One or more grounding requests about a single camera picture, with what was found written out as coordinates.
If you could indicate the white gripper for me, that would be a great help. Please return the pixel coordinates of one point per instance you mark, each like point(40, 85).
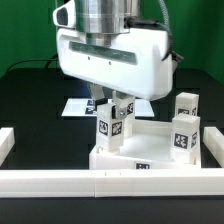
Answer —
point(136, 63)

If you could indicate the white square table top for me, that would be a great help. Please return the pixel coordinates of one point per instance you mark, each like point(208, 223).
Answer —
point(147, 148)

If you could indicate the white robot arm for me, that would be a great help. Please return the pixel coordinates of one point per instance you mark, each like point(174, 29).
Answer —
point(105, 43)

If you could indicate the white marker tag sheet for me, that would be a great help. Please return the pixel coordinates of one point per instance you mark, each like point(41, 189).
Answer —
point(83, 107)

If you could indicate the white left fence block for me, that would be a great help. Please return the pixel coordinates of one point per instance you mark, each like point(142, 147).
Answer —
point(7, 142)

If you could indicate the white fence block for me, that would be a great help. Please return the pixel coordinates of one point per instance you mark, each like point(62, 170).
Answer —
point(214, 141)
point(7, 142)

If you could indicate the white right fence block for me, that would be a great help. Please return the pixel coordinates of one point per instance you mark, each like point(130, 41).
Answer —
point(214, 141)

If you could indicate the white front fence bar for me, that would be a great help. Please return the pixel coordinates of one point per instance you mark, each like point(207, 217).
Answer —
point(111, 183)

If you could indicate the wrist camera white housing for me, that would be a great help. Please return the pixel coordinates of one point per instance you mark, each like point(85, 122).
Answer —
point(65, 15)

